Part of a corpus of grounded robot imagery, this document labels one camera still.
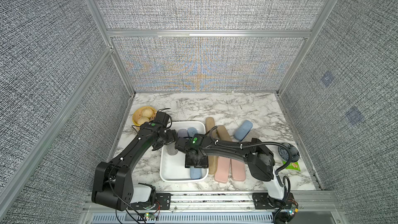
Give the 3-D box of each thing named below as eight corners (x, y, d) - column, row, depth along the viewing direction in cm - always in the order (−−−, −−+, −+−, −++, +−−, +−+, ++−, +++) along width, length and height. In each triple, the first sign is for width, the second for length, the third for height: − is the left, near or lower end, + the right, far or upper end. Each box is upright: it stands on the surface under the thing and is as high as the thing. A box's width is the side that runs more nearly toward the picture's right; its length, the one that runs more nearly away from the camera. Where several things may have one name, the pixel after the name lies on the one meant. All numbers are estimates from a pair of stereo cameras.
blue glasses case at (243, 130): (232, 136, 97) (232, 134, 95) (244, 120, 105) (245, 118, 103) (241, 142, 95) (242, 140, 93) (253, 125, 102) (254, 123, 100)
